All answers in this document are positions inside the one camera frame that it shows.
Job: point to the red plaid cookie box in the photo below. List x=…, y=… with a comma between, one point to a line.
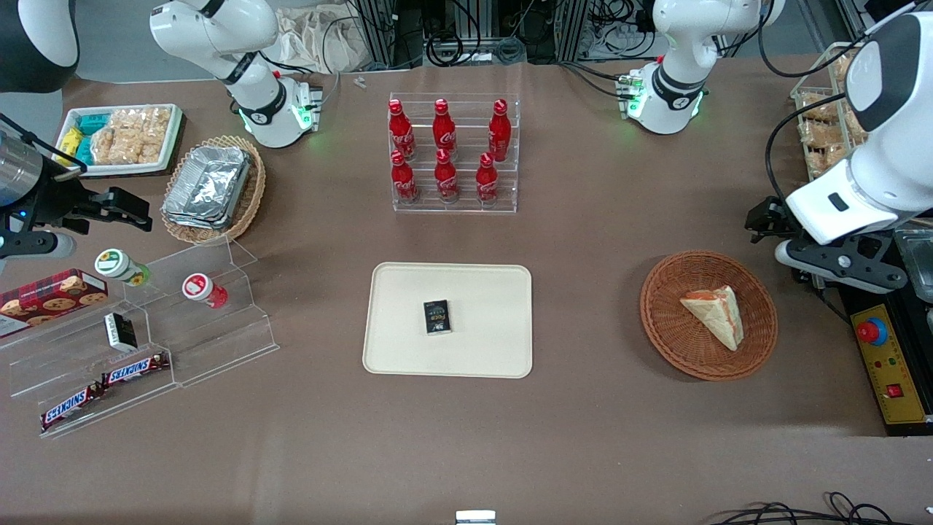
x=51, y=299

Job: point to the aluminium frame post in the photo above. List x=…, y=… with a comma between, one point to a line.
x=386, y=33
x=572, y=29

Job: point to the red strawberry lidded cup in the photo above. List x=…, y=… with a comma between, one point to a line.
x=197, y=286

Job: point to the clear snack bag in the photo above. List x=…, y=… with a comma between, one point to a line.
x=820, y=113
x=824, y=157

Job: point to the small black white box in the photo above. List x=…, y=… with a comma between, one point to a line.
x=120, y=332

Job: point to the yellow snack packet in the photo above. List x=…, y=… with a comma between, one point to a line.
x=69, y=142

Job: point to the oval light wicker basket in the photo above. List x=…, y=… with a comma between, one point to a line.
x=248, y=197

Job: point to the beige plastic tray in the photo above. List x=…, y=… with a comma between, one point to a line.
x=481, y=292

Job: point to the red cola bottle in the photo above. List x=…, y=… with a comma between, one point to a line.
x=443, y=130
x=486, y=180
x=401, y=131
x=446, y=178
x=499, y=131
x=403, y=180

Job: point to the clear acrylic stepped stand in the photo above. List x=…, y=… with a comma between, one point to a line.
x=211, y=343

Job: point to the metal tray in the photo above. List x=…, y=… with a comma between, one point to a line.
x=918, y=262

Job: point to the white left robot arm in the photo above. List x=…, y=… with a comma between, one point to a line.
x=678, y=44

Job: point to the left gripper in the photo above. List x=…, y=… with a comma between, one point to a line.
x=773, y=216

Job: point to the clear rice cracker pack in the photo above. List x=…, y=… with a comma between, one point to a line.
x=142, y=122
x=124, y=149

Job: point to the green sunflower lidded cup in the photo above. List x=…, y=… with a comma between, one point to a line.
x=113, y=264

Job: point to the wrapped triangular sandwich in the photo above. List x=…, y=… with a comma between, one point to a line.
x=718, y=313

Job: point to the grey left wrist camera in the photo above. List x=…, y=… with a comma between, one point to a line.
x=838, y=266

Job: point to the teal snack packet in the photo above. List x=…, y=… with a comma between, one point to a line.
x=92, y=123
x=84, y=151

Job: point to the black yellow control box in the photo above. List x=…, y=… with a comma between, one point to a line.
x=896, y=364

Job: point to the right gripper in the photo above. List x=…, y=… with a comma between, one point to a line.
x=52, y=198

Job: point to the Snickers bar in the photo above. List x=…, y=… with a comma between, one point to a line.
x=71, y=407
x=136, y=369

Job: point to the round brown wicker basket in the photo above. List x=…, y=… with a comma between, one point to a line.
x=670, y=328

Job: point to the white power strip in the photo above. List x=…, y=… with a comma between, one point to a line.
x=623, y=40

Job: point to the red emergency stop button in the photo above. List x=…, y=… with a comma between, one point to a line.
x=872, y=332

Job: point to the white plastic bag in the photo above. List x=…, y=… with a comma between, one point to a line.
x=321, y=40

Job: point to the white rectangular snack tray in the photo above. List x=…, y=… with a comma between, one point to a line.
x=120, y=169

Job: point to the aluminium foil tray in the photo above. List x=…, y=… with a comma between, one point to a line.
x=208, y=186

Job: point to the clear acrylic bottle rack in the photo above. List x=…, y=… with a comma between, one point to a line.
x=466, y=208

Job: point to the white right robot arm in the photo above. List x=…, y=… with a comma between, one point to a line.
x=255, y=95

